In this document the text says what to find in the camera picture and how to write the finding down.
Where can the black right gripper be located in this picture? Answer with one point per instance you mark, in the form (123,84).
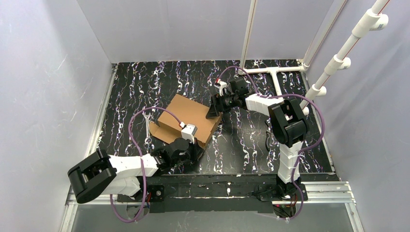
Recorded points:
(219,104)

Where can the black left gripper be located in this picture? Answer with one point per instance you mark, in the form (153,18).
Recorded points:
(195,148)

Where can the brown cardboard box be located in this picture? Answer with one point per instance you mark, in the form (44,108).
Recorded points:
(190,112)

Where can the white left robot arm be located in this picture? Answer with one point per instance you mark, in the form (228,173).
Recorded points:
(102,174)

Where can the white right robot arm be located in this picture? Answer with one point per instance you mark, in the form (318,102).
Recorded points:
(288,122)

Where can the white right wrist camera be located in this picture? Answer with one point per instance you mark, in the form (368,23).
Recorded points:
(222,87)

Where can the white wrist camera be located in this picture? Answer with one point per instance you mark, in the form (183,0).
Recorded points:
(188,132)
(222,87)

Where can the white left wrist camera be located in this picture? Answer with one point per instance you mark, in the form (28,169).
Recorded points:
(188,132)

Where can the black handled pliers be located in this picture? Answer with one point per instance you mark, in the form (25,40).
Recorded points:
(270,140)

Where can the white PVC pipe frame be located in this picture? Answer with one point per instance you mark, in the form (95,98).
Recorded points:
(313,49)

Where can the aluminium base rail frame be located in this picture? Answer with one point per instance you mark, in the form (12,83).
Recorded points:
(241,192)

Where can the white PVC camera pole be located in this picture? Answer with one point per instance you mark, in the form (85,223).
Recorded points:
(373,19)

